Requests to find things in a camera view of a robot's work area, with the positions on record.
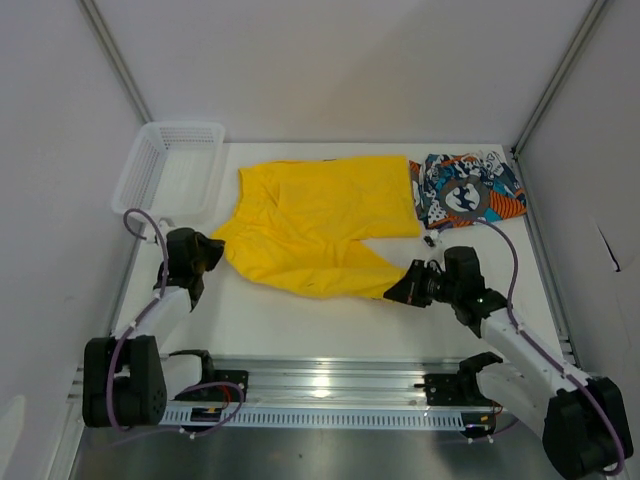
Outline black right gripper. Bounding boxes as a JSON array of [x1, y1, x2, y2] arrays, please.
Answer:
[[384, 260, 460, 309]]

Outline yellow shorts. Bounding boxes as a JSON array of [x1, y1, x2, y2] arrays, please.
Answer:
[[212, 155, 421, 299]]

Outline colourful patterned shorts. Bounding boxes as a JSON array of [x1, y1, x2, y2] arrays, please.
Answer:
[[409, 151, 527, 230]]

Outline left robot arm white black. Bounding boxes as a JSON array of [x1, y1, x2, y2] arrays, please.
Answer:
[[82, 227, 225, 430]]

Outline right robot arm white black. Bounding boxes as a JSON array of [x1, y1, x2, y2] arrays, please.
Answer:
[[384, 246, 634, 479]]

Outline white plastic basket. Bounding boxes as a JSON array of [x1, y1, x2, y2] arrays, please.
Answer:
[[111, 121, 226, 225]]

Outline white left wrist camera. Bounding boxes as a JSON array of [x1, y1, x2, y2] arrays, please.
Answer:
[[144, 218, 176, 244]]

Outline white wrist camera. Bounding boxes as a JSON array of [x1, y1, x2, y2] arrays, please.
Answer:
[[423, 229, 442, 248], [144, 218, 176, 244]]

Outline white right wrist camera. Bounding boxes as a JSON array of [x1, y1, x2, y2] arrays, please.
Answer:
[[423, 229, 442, 248]]

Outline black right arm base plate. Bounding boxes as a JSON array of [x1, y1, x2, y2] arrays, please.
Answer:
[[413, 373, 493, 407]]

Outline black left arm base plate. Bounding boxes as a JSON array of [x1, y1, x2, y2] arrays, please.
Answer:
[[213, 369, 250, 403]]

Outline aluminium mounting rail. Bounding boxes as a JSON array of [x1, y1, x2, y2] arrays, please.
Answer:
[[67, 355, 531, 414]]

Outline slotted grey cable duct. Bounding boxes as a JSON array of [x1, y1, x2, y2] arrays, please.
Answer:
[[160, 406, 496, 432]]

